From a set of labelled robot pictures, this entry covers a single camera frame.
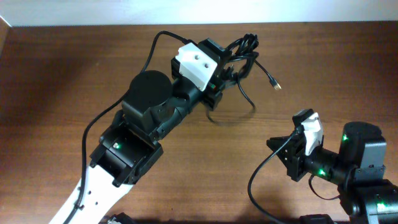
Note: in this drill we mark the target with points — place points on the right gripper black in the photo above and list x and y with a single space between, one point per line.
294 148

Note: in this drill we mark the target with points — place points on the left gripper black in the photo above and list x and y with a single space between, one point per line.
211 96

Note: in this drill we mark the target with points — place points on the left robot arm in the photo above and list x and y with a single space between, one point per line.
154 104

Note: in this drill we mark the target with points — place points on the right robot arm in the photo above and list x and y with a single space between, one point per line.
357 168

